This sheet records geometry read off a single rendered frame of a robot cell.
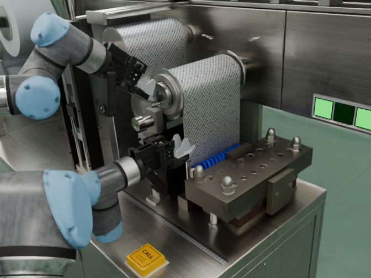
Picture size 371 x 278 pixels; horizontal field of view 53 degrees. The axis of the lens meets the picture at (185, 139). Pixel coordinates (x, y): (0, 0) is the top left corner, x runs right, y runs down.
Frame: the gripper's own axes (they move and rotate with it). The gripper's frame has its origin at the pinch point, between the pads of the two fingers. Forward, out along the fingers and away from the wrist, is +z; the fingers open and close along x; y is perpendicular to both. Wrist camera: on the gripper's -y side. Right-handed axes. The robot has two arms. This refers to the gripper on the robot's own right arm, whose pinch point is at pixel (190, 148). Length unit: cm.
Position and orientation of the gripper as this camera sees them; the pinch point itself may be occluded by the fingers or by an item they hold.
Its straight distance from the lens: 108.5
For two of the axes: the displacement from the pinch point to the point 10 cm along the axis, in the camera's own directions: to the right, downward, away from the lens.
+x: -6.7, -2.9, 6.8
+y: -0.6, -9.0, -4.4
